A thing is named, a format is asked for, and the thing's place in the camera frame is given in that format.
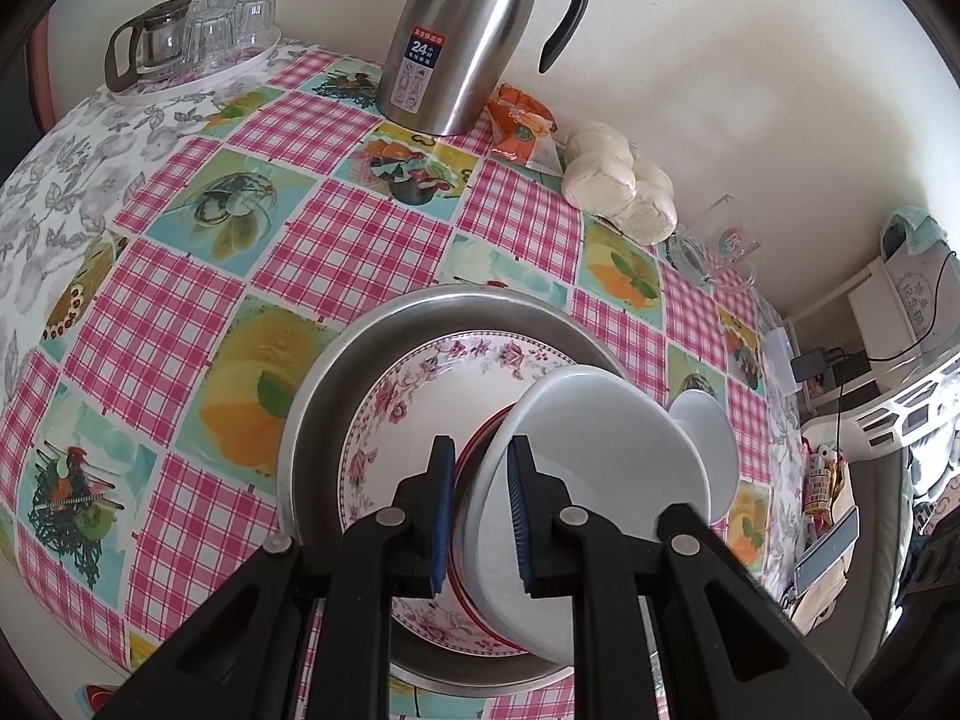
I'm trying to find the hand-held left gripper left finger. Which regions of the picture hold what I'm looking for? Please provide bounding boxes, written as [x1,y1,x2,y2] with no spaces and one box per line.
[94,435,457,720]

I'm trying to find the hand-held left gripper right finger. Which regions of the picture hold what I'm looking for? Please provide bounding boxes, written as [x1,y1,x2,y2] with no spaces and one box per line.
[506,435,871,720]

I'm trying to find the red rimmed white bowl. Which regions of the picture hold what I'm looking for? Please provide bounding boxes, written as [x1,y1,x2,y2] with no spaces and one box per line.
[450,401,571,652]

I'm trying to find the large white ceramic bowl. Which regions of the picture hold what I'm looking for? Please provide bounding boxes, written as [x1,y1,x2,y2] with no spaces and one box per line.
[461,365,712,667]

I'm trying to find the pink floral ceramic plate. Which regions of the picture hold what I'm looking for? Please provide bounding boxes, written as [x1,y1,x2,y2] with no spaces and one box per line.
[339,330,638,653]

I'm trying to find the large stainless steel plate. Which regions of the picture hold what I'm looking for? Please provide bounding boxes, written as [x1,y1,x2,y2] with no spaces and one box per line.
[277,285,676,695]

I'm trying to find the smartphone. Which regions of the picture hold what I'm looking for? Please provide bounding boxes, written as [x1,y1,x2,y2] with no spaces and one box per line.
[795,506,860,593]

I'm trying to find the colourful snack packets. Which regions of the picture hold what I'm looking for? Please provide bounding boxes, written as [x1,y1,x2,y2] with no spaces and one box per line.
[802,446,848,518]

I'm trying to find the small white plastic box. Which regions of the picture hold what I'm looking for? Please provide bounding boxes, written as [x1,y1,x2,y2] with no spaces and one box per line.
[763,326,800,395]

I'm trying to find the black power adapter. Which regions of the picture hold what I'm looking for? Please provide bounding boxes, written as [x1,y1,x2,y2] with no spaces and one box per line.
[793,349,845,383]

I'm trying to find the clear glass mug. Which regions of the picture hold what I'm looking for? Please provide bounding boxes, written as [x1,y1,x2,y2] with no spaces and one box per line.
[667,195,760,293]

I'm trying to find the pink checkered printed tablecloth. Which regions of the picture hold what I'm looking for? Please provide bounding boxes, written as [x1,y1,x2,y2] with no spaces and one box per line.
[0,41,807,720]

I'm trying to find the bag of white buns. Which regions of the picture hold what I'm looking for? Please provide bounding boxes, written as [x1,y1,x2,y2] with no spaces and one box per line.
[562,120,680,245]

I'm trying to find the orange snack packet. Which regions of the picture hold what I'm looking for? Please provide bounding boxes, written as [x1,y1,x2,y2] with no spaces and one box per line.
[484,82,563,170]

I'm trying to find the white plastic lattice basket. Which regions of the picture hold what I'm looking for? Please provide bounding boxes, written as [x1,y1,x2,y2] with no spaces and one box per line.
[802,349,960,458]

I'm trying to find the white shelf unit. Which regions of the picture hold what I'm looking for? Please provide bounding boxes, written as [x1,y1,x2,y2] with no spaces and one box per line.
[780,259,893,391]

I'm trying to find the white grey appliance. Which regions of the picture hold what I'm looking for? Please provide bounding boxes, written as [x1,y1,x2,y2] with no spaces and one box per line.
[877,240,960,350]

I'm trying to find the stainless steel thermos jug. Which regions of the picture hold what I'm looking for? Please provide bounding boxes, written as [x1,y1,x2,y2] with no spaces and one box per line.
[375,0,591,137]

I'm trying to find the teal cloth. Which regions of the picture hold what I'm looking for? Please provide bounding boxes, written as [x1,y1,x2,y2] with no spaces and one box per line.
[889,204,950,256]

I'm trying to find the white serving tray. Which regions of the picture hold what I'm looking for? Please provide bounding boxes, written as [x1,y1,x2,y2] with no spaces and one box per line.
[109,22,282,106]

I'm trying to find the glass teapot black handle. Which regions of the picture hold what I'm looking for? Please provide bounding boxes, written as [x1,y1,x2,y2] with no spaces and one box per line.
[103,0,200,93]

